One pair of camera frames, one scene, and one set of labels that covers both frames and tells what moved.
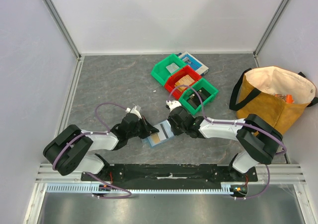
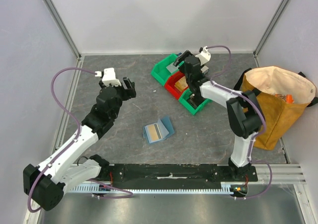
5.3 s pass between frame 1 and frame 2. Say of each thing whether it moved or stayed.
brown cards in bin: stayed
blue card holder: moved
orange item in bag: stayed
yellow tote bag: stayed
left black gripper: moved
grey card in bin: stayed
